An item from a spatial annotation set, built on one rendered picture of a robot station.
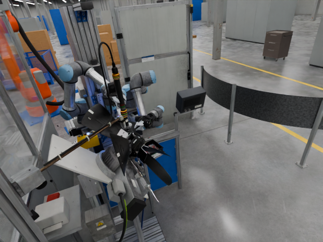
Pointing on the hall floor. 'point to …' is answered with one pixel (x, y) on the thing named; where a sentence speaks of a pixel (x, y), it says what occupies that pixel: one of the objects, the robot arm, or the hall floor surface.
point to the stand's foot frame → (148, 235)
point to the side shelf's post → (76, 237)
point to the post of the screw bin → (149, 191)
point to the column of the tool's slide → (18, 214)
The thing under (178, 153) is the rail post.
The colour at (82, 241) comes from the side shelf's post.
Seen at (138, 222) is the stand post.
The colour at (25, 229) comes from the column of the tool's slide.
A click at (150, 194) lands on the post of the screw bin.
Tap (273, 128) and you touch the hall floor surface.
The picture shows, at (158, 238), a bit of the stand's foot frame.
